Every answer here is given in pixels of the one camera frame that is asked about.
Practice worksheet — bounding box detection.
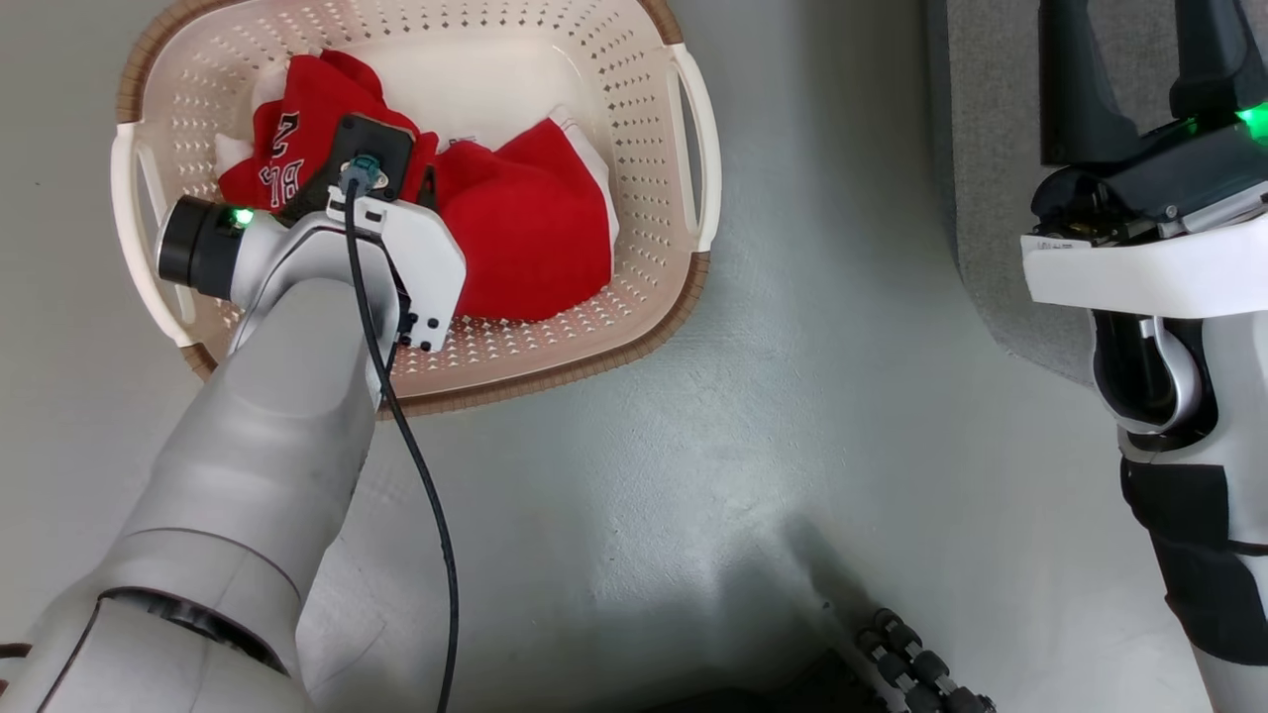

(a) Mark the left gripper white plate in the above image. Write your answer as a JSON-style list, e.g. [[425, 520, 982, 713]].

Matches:
[[325, 162, 468, 354]]

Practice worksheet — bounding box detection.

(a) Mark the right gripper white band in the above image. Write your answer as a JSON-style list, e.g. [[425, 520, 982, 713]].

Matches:
[[1020, 0, 1268, 320]]

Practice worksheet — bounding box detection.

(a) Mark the red garment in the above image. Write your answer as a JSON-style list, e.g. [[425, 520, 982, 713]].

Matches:
[[216, 50, 621, 324]]

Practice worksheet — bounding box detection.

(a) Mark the grey fabric sofa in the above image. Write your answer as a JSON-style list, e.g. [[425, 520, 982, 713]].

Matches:
[[926, 0, 1268, 389]]

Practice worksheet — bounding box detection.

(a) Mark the cream perforated laundry basket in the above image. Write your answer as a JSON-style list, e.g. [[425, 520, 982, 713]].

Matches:
[[109, 0, 723, 418]]

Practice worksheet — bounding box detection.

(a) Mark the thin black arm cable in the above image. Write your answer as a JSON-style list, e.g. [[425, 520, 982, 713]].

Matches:
[[339, 158, 463, 713]]

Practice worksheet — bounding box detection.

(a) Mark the black ribbed hose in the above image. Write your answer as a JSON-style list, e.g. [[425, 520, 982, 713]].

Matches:
[[856, 608, 998, 713]]

